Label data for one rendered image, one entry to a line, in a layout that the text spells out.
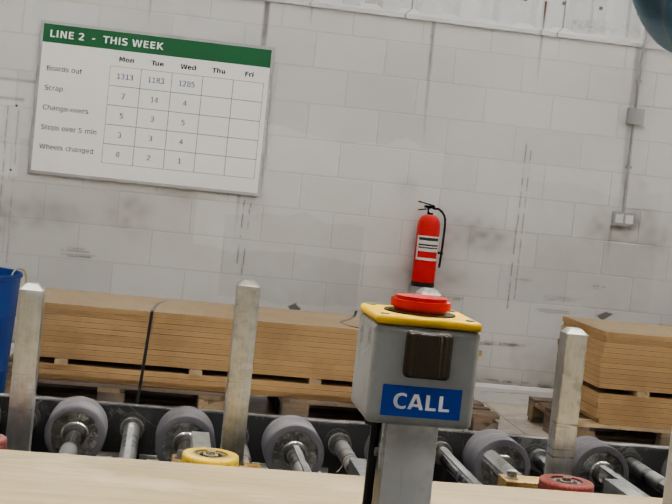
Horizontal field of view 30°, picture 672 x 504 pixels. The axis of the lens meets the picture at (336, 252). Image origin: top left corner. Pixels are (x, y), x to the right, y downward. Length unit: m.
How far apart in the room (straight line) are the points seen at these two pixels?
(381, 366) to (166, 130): 7.13
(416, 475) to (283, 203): 7.14
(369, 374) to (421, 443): 0.06
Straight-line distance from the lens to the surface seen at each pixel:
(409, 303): 0.82
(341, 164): 7.99
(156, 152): 7.90
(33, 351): 1.92
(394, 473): 0.84
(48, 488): 1.58
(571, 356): 2.01
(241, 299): 1.90
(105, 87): 7.93
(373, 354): 0.80
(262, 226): 7.95
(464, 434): 2.53
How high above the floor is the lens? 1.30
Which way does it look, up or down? 3 degrees down
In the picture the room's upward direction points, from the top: 6 degrees clockwise
